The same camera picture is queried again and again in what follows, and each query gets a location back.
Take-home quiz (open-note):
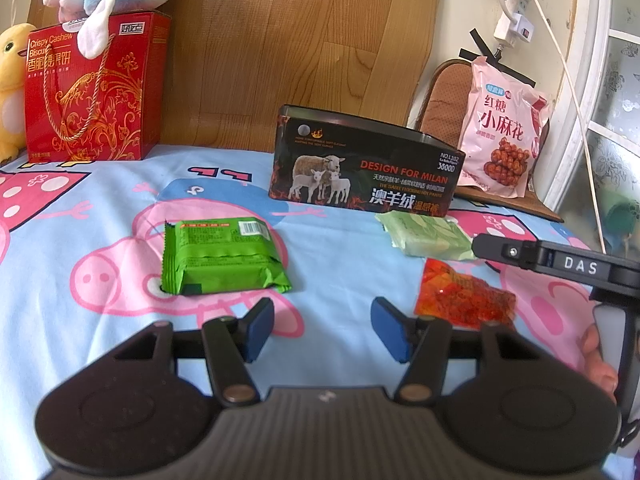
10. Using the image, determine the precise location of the white power cable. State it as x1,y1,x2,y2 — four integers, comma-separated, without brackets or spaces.
522,0,609,255

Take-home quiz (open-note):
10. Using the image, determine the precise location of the white power adapter plug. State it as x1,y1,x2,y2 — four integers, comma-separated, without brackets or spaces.
494,13,535,48

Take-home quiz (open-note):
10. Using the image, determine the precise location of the yellow duck plush toy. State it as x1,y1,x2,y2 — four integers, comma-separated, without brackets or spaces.
0,23,36,165

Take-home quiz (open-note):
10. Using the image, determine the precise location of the pink twisted dough snack bag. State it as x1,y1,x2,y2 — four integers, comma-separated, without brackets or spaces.
458,58,552,198

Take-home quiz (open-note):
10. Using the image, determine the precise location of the red spicy snack packet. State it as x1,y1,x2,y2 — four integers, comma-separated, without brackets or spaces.
413,259,516,330

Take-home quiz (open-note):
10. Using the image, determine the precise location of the light green snack packet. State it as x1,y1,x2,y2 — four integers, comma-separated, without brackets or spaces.
375,211,475,261

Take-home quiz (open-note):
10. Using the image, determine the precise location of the brown seat cushion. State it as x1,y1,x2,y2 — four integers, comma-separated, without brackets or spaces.
416,58,563,223

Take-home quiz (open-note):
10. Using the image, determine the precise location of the black sheep print tin box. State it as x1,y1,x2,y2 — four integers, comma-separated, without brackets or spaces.
269,104,465,217

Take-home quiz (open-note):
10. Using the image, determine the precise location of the bright green snack packet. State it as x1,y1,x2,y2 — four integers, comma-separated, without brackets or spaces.
162,217,292,296

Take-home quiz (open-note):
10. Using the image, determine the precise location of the red cashew biscuit gift box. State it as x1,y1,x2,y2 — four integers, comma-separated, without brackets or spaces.
25,11,171,164

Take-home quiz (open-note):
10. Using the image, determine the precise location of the wooden headboard panel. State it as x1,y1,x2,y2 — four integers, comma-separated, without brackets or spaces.
145,0,438,152

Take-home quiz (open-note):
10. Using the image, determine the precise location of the person's hand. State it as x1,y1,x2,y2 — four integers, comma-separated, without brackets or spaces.
580,324,618,402

